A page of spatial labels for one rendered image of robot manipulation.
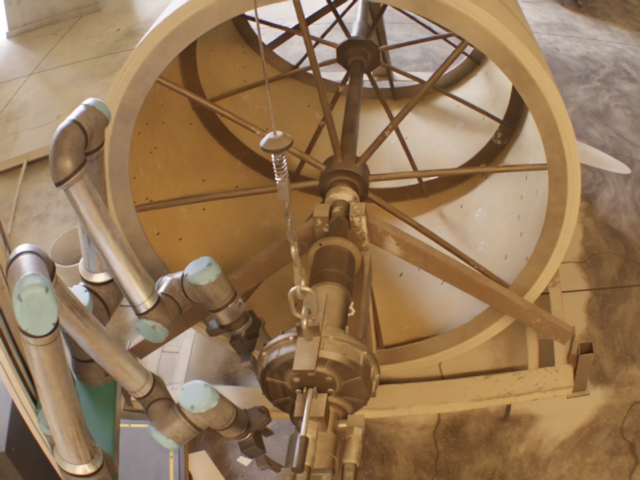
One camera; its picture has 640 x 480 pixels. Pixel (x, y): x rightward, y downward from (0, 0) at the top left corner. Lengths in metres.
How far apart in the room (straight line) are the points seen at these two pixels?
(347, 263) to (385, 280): 1.20
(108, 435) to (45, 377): 0.70
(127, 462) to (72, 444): 0.97
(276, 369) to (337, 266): 0.41
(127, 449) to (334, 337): 1.10
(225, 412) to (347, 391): 0.32
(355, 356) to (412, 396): 1.02
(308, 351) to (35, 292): 0.74
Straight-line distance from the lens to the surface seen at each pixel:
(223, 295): 2.33
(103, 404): 2.54
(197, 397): 1.99
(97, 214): 2.20
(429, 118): 4.59
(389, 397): 3.11
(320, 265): 2.43
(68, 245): 4.01
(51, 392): 1.82
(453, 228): 3.76
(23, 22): 8.78
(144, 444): 2.93
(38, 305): 1.65
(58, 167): 2.15
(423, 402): 3.07
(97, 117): 2.23
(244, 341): 2.37
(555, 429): 3.20
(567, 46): 6.26
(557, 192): 2.82
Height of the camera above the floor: 2.49
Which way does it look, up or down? 38 degrees down
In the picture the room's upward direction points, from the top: 9 degrees counter-clockwise
